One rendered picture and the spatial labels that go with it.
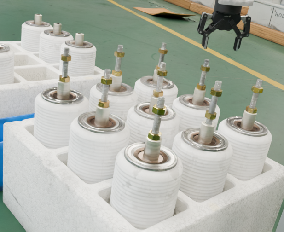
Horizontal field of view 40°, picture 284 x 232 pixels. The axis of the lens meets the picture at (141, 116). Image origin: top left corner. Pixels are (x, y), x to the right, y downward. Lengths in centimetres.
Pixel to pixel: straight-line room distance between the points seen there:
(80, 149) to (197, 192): 19
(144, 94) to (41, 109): 24
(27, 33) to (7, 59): 32
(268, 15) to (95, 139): 298
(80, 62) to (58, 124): 39
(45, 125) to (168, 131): 21
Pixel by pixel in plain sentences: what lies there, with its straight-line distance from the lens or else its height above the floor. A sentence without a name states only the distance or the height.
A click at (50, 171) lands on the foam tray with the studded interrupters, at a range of 63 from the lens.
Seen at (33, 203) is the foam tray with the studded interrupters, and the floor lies 8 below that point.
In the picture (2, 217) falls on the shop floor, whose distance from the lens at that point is 82.
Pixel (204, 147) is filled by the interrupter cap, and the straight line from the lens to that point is 59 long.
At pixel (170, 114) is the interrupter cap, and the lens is 69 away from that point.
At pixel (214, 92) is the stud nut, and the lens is 59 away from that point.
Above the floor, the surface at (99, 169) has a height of 19.
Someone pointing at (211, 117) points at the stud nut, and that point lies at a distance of 60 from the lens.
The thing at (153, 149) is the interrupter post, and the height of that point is 27.
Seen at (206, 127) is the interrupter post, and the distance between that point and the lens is 60.
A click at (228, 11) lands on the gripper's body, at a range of 111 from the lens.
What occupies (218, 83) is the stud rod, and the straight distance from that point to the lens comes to 59.
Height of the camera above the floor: 51
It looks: 23 degrees down
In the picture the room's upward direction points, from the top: 9 degrees clockwise
